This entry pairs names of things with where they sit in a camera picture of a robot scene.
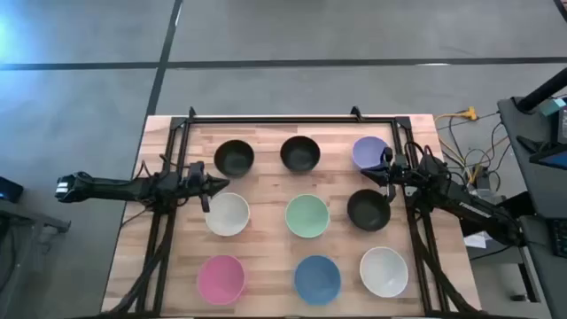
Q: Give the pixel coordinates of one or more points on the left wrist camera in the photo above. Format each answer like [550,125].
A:
[196,173]

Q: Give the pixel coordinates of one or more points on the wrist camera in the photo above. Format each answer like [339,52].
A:
[196,173]
[387,155]

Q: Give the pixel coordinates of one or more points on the white paper sheet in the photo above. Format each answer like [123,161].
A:
[476,240]

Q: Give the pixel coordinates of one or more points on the grey side desk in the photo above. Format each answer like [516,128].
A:
[545,195]

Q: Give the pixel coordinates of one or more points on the dark electronic device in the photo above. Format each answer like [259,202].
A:
[11,190]

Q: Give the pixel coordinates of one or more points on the black bowl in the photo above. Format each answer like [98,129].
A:
[234,158]
[368,210]
[300,153]

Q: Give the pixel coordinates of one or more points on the pink bowl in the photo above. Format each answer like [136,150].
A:
[221,280]

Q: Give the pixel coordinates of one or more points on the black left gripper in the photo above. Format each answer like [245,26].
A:
[197,191]

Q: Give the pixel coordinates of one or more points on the grey power adapter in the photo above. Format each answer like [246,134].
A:
[483,179]

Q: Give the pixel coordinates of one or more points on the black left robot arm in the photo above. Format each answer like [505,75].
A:
[111,188]

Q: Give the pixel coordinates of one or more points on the blue bowl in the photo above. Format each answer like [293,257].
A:
[317,280]

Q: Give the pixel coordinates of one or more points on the teal box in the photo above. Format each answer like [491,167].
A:
[554,106]

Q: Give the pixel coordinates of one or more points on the black pole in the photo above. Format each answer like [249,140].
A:
[542,91]

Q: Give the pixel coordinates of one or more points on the black tablet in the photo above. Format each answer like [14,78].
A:
[556,159]

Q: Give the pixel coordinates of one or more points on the grey metal stand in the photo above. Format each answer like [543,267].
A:
[26,221]

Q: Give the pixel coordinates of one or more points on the mint green bowl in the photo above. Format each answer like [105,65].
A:
[307,215]

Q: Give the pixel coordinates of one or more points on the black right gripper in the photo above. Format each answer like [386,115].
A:
[401,177]

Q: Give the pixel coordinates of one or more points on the black aluminium frame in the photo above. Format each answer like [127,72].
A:
[288,119]

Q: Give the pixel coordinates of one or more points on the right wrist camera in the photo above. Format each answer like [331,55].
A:
[387,155]

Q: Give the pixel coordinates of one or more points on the white bowl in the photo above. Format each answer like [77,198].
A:
[383,272]
[227,214]

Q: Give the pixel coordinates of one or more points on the purple bowl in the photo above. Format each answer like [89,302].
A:
[367,150]

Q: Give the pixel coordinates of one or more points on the black keyboard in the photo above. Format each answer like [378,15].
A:
[560,239]

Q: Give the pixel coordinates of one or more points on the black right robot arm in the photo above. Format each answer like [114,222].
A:
[469,208]

